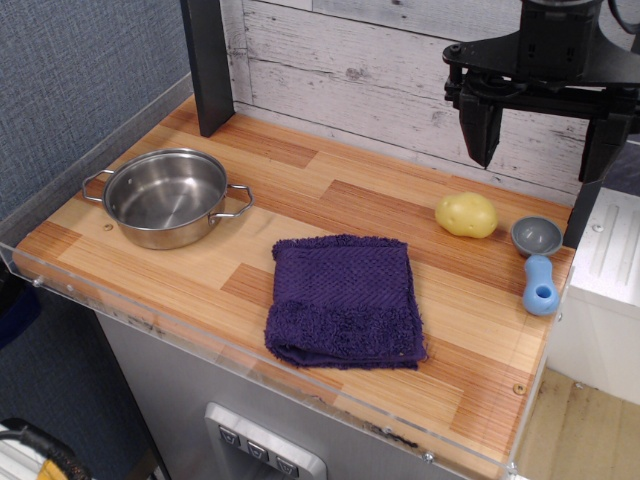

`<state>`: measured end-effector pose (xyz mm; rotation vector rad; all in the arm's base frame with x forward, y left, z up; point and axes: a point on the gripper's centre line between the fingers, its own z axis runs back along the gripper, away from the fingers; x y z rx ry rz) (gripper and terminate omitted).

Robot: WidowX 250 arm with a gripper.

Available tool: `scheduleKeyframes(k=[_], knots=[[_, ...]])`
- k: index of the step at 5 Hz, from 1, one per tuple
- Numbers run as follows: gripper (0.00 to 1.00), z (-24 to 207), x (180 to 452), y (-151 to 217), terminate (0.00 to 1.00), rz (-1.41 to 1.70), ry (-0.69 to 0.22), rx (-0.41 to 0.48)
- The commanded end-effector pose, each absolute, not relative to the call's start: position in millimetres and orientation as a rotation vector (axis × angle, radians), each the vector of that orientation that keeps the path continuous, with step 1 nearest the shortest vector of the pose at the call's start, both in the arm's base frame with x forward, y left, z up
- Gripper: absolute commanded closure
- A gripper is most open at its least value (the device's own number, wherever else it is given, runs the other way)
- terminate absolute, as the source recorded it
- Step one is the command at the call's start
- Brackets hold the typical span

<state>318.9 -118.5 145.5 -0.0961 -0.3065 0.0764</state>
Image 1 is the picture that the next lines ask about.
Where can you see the dark right vertical post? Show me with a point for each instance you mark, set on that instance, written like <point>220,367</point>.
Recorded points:
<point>581,213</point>

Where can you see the silver button panel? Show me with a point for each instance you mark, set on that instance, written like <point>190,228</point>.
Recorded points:
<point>249,451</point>

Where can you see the dark left vertical post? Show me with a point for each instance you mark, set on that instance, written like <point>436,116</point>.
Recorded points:
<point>206,45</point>

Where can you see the blue grey plastic spoon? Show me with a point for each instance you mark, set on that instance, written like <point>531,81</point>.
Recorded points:
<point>537,238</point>

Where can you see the white side unit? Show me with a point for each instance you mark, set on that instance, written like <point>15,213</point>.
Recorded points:
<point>595,340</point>

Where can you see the yellow plastic potato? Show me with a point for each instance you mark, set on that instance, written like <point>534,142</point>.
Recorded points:
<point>467,214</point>

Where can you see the yellow black object bottom left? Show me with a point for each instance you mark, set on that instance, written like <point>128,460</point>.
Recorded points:
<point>28,452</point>

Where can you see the clear acrylic edge guard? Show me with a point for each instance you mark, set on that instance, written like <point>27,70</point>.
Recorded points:
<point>465,404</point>

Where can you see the dark vertical post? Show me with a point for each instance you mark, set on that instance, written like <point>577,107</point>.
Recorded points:
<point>581,213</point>
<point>206,45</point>

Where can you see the purple folded towel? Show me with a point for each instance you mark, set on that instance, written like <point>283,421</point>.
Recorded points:
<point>344,302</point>

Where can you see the stainless steel pot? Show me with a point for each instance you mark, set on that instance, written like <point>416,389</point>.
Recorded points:
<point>169,198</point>

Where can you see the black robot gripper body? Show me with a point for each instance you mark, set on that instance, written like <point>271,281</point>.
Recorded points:
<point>558,62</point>

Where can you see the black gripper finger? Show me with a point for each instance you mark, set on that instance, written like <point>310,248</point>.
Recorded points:
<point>480,121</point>
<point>603,142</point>

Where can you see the silver toy fridge cabinet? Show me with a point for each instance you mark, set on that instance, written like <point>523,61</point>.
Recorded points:
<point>210,400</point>

